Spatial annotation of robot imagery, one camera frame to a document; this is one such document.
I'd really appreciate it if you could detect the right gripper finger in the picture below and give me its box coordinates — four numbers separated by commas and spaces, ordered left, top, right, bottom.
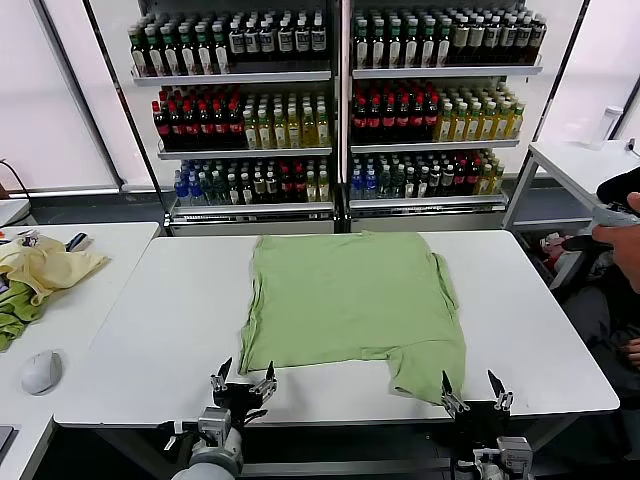
440, 369, 469, 416
488, 369, 515, 412

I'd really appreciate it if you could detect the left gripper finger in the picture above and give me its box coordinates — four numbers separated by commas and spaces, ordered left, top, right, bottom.
249, 360, 278, 399
209, 356, 234, 396

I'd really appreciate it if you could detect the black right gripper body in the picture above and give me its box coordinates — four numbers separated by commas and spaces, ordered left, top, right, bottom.
454, 401, 512, 451

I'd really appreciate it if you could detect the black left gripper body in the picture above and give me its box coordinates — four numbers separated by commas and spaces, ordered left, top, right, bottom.
213, 382, 270, 429

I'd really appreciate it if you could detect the light green polo shirt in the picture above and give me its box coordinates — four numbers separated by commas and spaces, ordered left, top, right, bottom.
237, 230, 469, 404

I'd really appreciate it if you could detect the grey handheld controller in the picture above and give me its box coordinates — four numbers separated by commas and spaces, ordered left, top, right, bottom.
591, 200, 640, 236

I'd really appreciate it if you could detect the operator bare hand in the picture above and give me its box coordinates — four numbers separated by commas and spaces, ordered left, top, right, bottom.
597, 192, 640, 294

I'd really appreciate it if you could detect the seated person dark clothing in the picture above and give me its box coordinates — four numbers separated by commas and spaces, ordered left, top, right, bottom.
559, 279, 640, 396

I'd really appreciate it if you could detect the pink red packaged item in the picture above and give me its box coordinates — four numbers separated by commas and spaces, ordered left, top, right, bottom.
538, 232, 571, 269

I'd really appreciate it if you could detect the grey computer mouse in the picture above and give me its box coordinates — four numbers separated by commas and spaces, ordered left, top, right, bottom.
20, 349, 65, 396

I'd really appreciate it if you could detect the pale yellow garment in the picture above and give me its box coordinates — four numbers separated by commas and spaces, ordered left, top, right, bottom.
0, 234, 110, 307

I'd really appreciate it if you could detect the lime green garment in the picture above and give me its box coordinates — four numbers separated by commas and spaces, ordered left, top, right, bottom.
0, 279, 44, 354

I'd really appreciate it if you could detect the white metal-framed side table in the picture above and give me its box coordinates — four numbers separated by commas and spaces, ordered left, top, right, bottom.
501, 139, 640, 236

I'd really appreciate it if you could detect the red-capped cola bottle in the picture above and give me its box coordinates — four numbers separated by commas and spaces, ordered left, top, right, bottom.
409, 97, 426, 142
424, 97, 440, 142
351, 97, 368, 143
395, 97, 411, 143
210, 99, 227, 150
196, 99, 212, 150
168, 99, 184, 150
366, 97, 382, 143
380, 97, 397, 143
152, 99, 170, 150
182, 99, 198, 150
225, 99, 242, 150

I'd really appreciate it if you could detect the black beverage display shelf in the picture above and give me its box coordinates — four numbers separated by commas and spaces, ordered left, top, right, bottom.
342, 0, 591, 234
82, 0, 345, 237

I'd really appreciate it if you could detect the green-capped dark tea bottle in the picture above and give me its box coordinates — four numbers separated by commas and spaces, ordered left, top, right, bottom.
353, 18, 370, 69
212, 23, 230, 76
178, 24, 197, 77
403, 18, 421, 69
386, 18, 404, 69
144, 27, 163, 77
435, 18, 453, 68
162, 25, 180, 77
195, 24, 214, 76
127, 27, 147, 77
419, 18, 437, 69
369, 18, 387, 69

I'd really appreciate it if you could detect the dark bottle with navy label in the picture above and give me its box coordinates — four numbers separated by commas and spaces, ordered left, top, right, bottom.
293, 17, 312, 64
259, 18, 278, 64
228, 19, 246, 64
244, 19, 261, 64
310, 17, 327, 64
276, 18, 295, 64

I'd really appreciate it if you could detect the dark bottle with beige label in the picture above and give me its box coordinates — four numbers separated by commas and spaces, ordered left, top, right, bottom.
516, 14, 532, 64
500, 14, 518, 65
452, 15, 470, 65
468, 15, 486, 65
484, 14, 502, 65
530, 14, 547, 64

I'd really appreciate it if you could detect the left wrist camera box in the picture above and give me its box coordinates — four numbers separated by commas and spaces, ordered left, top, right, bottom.
198, 407, 232, 437

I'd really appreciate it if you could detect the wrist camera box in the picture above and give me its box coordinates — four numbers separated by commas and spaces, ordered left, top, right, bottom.
497, 436, 531, 469
198, 407, 232, 437

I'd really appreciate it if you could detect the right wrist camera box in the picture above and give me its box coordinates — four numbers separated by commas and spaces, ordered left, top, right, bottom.
497, 436, 531, 469

